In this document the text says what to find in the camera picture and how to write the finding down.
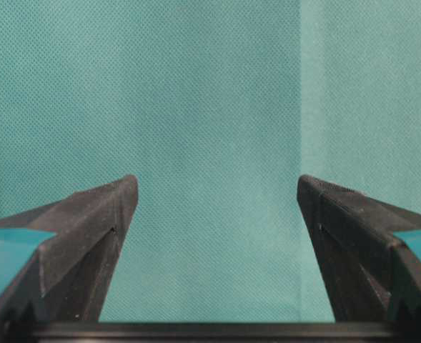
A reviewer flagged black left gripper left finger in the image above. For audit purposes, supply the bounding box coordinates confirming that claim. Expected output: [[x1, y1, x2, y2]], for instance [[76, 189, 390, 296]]
[[0, 175, 138, 342]]

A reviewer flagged green table cloth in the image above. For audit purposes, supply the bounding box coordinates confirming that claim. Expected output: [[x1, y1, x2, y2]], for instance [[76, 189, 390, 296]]
[[0, 1, 421, 322]]

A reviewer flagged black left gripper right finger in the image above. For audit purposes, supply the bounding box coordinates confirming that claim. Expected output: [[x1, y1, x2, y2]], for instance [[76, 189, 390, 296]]
[[297, 174, 421, 339]]

